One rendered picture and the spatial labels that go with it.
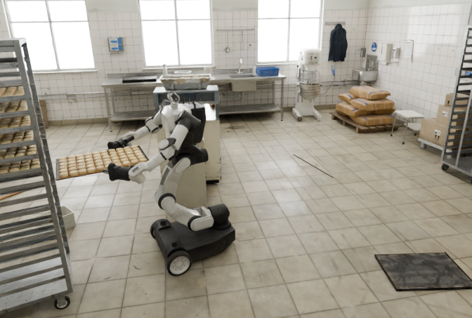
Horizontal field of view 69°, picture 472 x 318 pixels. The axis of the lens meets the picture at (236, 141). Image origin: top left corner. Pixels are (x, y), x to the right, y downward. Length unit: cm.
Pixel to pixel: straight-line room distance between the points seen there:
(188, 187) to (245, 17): 456
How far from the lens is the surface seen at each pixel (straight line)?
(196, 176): 341
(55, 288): 290
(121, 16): 718
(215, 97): 387
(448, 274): 329
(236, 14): 724
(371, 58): 797
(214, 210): 306
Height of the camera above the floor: 189
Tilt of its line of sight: 19 degrees down
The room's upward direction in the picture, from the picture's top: 1 degrees counter-clockwise
